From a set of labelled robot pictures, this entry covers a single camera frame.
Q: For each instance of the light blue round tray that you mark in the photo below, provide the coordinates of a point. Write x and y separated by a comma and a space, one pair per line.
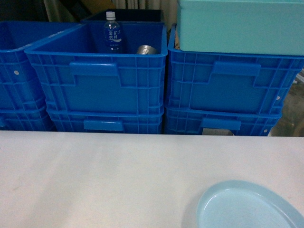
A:
242, 204

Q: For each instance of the middle lower blue crate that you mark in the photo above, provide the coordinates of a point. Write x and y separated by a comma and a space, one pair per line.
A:
88, 122

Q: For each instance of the right lower blue crate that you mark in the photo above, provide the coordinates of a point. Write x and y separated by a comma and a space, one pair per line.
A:
193, 122

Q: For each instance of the silver metal cup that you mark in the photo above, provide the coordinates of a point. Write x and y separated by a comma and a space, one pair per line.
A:
146, 50

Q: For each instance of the clear water bottle blue label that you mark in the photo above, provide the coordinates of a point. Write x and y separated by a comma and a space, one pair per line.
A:
112, 34

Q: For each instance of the blue crate with bottle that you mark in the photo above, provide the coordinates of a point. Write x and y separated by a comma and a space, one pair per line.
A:
77, 74

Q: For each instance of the right upper blue crate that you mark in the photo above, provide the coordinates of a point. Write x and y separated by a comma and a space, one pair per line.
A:
233, 83

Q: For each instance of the dark navy rear crate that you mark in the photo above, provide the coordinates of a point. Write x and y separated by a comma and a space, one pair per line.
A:
129, 15

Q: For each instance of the left lower blue crate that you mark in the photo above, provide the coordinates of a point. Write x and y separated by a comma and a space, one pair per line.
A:
26, 120

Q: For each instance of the left upper blue crate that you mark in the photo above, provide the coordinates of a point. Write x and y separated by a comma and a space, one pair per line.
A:
20, 88

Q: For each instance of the teal plastic box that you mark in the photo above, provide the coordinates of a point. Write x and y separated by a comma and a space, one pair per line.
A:
271, 27

